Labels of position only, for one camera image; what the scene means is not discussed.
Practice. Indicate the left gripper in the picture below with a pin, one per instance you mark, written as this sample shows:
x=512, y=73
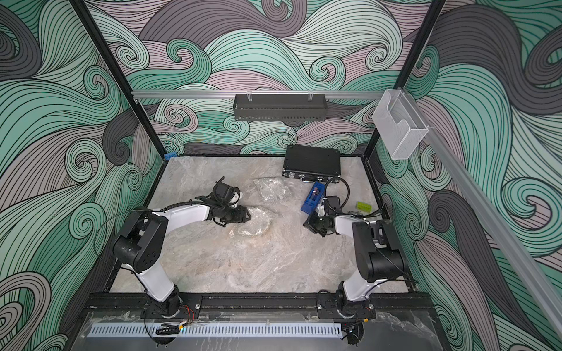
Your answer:
x=241, y=216

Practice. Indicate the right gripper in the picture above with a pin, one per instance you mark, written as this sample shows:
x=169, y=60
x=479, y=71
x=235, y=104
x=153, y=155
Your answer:
x=310, y=224

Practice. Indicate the clear bubble wrap sheet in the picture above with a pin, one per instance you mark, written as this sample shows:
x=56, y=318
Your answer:
x=255, y=221
x=272, y=189

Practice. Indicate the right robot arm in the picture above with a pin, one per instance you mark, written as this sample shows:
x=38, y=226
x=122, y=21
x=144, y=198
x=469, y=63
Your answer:
x=377, y=251

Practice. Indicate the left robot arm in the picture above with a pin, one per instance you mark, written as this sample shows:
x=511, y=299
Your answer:
x=139, y=243

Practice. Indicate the blue tape dispenser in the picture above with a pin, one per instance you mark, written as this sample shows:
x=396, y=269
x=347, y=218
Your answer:
x=314, y=198

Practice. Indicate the green sticky note pad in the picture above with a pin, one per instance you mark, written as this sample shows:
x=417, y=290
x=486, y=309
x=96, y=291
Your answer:
x=363, y=207

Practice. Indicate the black hard case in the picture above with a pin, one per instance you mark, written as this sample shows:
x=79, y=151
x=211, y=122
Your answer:
x=308, y=163

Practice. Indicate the blue corner clip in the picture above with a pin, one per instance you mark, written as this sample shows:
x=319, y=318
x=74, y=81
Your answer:
x=170, y=155

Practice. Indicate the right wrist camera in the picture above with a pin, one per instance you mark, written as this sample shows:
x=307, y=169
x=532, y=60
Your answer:
x=321, y=210

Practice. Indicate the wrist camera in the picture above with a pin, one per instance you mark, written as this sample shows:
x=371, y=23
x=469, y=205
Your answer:
x=235, y=198
x=321, y=210

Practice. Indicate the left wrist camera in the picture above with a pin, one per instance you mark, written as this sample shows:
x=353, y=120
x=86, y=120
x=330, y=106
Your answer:
x=235, y=198

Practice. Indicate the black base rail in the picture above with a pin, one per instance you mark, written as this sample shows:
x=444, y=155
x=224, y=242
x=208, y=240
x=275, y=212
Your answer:
x=321, y=304

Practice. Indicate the black perforated wall tray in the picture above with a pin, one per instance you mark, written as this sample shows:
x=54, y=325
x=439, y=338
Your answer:
x=280, y=108

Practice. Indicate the aluminium rail back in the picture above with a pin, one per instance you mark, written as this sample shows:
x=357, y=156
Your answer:
x=231, y=94

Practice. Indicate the aluminium rail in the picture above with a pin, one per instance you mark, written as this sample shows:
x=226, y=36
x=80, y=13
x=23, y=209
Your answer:
x=231, y=94
x=532, y=276

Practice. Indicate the clear acrylic wall holder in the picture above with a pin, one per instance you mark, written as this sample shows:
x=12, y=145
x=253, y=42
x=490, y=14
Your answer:
x=399, y=122

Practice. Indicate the white slotted cable duct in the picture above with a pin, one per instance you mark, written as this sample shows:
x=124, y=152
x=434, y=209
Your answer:
x=222, y=330

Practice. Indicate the aluminium rail right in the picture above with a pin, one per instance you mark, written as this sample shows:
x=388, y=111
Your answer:
x=532, y=276

